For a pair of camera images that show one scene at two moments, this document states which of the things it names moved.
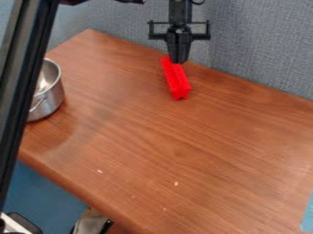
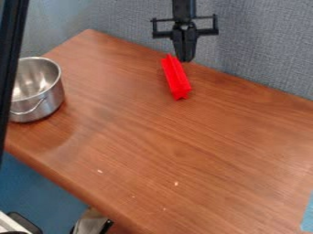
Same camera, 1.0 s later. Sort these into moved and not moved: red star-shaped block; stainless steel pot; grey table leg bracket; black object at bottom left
Moved: stainless steel pot
Not moved: black object at bottom left; grey table leg bracket; red star-shaped block
